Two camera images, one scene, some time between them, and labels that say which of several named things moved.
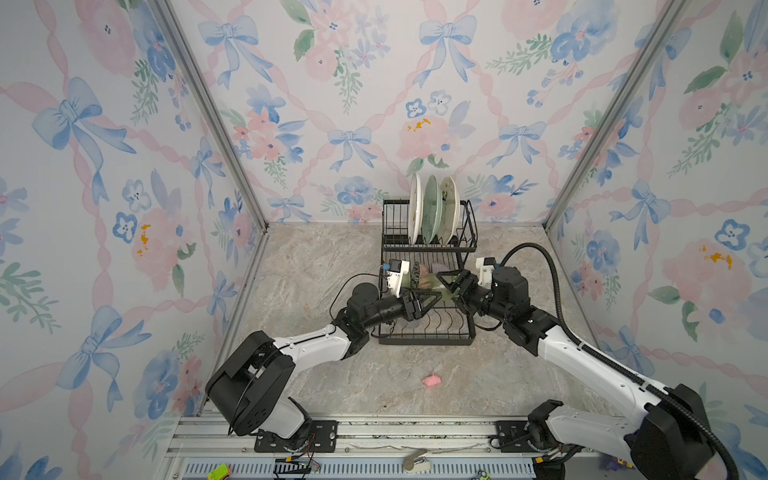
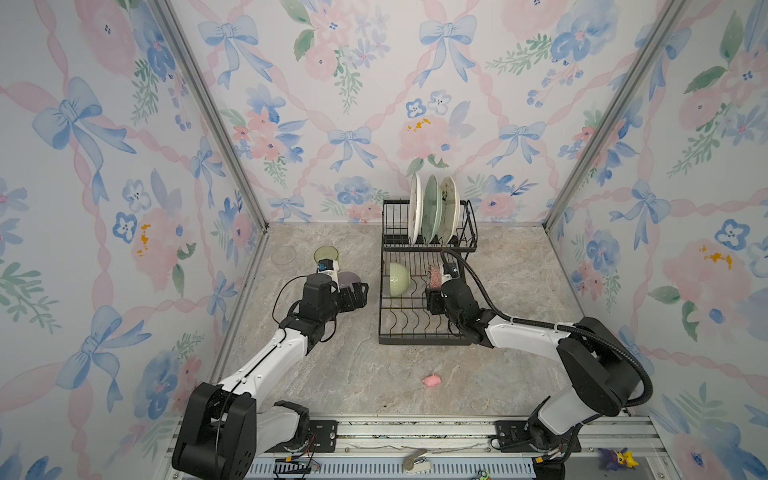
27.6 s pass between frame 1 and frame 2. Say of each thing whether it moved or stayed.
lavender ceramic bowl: moved
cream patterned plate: stayed
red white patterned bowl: moved
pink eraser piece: stayed
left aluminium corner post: stayed
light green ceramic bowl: moved
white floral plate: stayed
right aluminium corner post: stayed
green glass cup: moved
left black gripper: moved
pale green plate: stayed
